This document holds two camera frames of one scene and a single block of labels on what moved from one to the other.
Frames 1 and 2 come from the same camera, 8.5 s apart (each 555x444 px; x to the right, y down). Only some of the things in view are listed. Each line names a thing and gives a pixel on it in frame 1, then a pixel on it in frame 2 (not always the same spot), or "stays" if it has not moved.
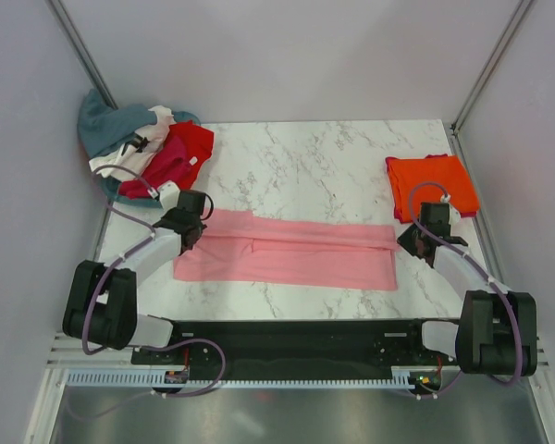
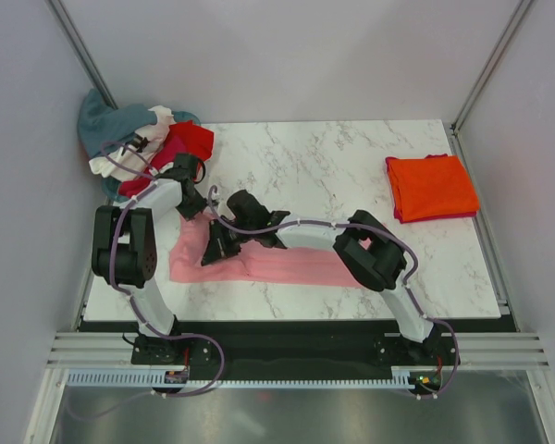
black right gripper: [405, 242] → [217, 247]
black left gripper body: [201, 228] → [191, 206]
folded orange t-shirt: [446, 171] stays
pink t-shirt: [232, 248] stays
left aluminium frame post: [80, 49] stays
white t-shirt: [124, 167] stays
